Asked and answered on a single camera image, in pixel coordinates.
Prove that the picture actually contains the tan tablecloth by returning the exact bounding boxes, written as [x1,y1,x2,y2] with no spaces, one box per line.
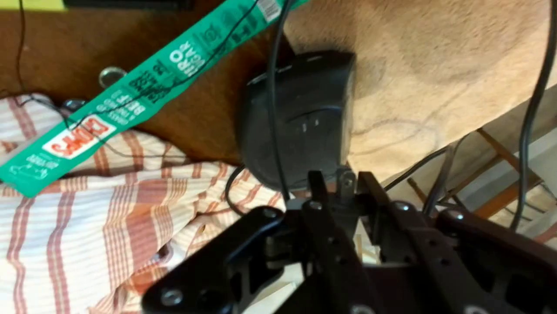
[284,0,557,184]

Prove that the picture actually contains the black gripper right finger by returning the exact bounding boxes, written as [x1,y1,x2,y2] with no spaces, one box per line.
[353,170,557,314]

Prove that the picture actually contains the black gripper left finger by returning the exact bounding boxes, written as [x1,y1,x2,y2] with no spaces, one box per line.
[141,170,379,314]

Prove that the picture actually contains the black power cable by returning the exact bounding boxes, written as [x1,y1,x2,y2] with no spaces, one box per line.
[223,0,557,235]

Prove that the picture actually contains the black alarm clock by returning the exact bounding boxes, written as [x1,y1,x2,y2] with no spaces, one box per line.
[238,51,357,193]

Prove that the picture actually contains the red striped cloth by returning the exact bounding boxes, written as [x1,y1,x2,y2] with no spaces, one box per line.
[0,93,292,314]

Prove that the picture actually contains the metal washer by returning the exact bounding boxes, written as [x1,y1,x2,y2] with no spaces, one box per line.
[61,97,87,114]
[97,67,129,91]

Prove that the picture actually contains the green Chomps snack stick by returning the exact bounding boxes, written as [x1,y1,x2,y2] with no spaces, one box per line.
[0,0,306,201]

